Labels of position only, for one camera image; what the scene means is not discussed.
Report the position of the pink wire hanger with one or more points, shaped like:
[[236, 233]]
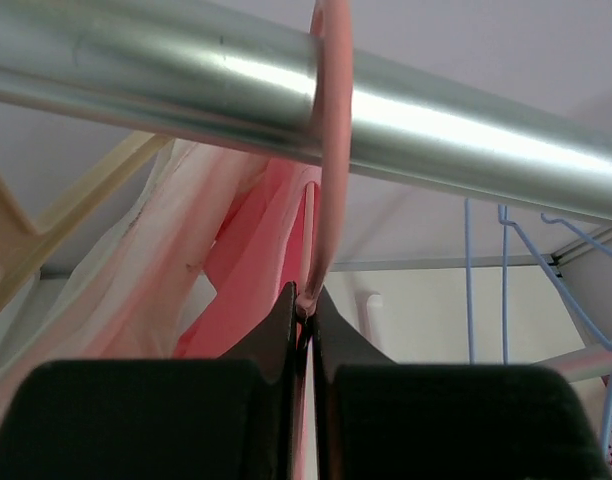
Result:
[[332, 116]]

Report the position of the beige wooden hanger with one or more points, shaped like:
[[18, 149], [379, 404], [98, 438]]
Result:
[[26, 243]]

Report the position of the metal clothes rack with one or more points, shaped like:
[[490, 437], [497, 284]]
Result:
[[201, 71]]

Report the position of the cream white t shirt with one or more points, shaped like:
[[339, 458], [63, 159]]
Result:
[[125, 298]]

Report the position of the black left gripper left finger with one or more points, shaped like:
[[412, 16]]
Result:
[[102, 419]]

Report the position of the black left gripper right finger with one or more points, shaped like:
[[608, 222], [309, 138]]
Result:
[[378, 419]]

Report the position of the pink t shirt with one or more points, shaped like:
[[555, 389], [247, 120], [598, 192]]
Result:
[[256, 250]]

